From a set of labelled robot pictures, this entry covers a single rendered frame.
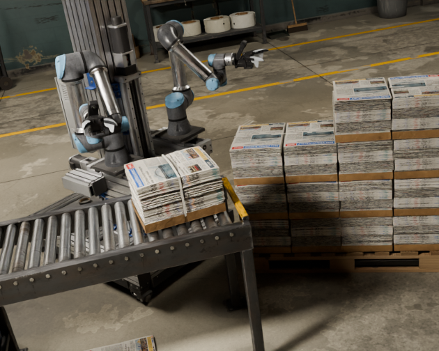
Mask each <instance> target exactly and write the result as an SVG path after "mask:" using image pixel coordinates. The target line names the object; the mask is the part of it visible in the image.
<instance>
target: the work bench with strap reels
mask: <svg viewBox="0 0 439 351"><path fill-rule="evenodd" d="M140 1H141V2H142V6H143V10H144V17H145V22H146V29H147V33H148V41H149V45H150V49H151V54H150V55H154V56H155V62H154V63H160V61H159V59H158V55H157V48H162V47H163V46H162V45H161V44H160V42H159V40H158V39H157V30H158V29H159V28H160V27H161V26H162V25H163V24H160V25H157V26H153V24H152V19H151V12H150V8H153V7H158V6H165V5H170V4H175V3H182V2H184V0H150V1H147V0H140ZM249 6H250V11H242V12H236V13H232V14H230V15H229V16H227V15H219V16H214V17H208V18H206V19H204V20H203V21H204V27H205V28H204V29H201V25H200V21H199V20H188V21H184V22H181V24H182V25H183V27H184V34H183V44H185V43H190V42H197V41H202V40H209V39H213V38H221V37H225V36H232V35H237V34H241V33H249V32H252V33H253V35H252V37H257V34H256V31H260V30H262V36H263V42H262V44H267V43H268V42H267V38H266V30H265V16H264V8H263V0H259V6H260V14H261V24H260V23H258V22H256V16H255V12H254V4H253V0H249Z"/></svg>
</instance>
